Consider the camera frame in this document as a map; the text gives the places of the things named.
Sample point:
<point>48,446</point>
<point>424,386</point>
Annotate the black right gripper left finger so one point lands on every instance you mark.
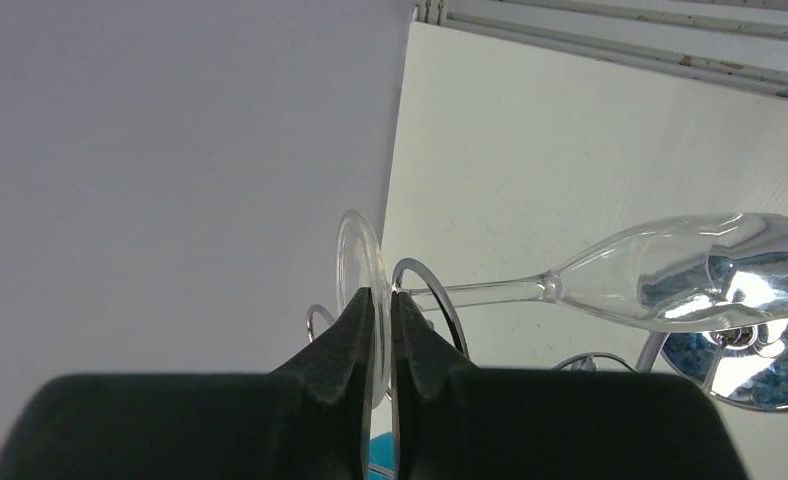
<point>307,419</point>

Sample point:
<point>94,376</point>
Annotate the clear wine glass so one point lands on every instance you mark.
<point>707,272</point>

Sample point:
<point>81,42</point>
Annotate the chrome right wine glass rack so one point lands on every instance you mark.
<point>745,368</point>

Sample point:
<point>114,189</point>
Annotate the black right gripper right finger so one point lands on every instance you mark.
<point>456,420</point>

